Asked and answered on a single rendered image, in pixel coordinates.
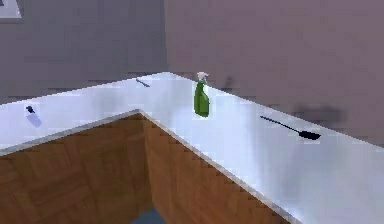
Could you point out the green spray bottle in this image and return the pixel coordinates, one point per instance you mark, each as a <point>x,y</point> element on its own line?
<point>201,101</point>

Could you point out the pale bottle with black cap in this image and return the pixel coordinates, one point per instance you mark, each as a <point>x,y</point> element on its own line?
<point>33,117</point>

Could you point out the brown cupboard with white worktop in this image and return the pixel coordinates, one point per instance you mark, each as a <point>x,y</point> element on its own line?
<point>233,150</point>

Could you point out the small grey utensil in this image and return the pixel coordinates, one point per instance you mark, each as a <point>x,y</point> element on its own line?
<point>143,83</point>

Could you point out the black spatula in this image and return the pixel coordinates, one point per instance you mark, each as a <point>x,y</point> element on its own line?
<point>308,134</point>

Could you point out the pale framed window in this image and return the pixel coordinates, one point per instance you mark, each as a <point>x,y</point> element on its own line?
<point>9,8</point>

